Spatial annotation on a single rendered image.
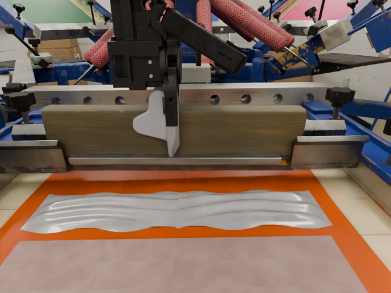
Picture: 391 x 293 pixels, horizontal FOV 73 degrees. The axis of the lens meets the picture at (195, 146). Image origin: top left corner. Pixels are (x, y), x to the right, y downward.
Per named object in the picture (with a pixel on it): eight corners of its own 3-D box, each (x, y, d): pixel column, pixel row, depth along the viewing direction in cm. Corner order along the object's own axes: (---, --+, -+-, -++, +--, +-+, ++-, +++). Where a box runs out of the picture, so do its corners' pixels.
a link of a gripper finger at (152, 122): (137, 156, 37) (133, 89, 35) (180, 156, 37) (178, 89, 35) (132, 163, 34) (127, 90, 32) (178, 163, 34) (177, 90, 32)
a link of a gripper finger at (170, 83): (166, 121, 36) (163, 54, 34) (179, 121, 36) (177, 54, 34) (162, 128, 32) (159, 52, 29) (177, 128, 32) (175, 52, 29)
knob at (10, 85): (32, 120, 57) (22, 86, 54) (6, 120, 57) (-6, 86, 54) (49, 110, 64) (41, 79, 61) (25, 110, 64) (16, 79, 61)
